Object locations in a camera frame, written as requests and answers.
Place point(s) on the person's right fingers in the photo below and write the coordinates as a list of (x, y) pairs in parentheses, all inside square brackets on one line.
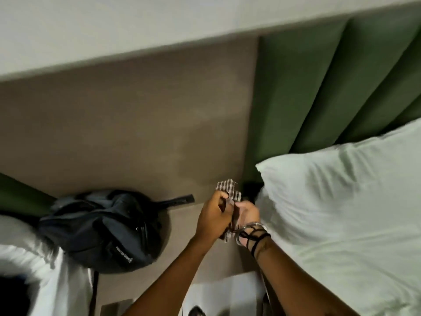
[(239, 210)]

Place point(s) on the checkered cloth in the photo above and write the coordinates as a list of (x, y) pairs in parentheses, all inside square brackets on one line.
[(229, 194)]

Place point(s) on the person's left hand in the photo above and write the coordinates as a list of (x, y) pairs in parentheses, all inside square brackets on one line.
[(210, 217)]

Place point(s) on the person's right hand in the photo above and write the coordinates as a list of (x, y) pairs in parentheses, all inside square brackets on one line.
[(247, 212)]

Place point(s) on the white bed sheet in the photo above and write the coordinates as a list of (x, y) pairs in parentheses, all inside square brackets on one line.
[(227, 292)]

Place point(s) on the green padded headboard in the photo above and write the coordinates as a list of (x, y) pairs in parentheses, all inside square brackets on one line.
[(19, 197), (329, 92)]

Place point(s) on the person's left forearm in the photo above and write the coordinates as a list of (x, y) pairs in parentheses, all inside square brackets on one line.
[(166, 278)]

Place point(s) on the black backpack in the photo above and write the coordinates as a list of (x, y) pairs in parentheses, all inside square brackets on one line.
[(105, 228)]

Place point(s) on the white pillow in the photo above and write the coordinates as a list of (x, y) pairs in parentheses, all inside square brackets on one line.
[(342, 207)]

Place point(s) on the person's right forearm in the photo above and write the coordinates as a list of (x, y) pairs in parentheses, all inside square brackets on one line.
[(296, 279)]

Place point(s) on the white bedding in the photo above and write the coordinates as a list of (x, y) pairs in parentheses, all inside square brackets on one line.
[(36, 266)]

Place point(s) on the person's left fingers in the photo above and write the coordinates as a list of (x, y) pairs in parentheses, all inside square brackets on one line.
[(223, 198)]

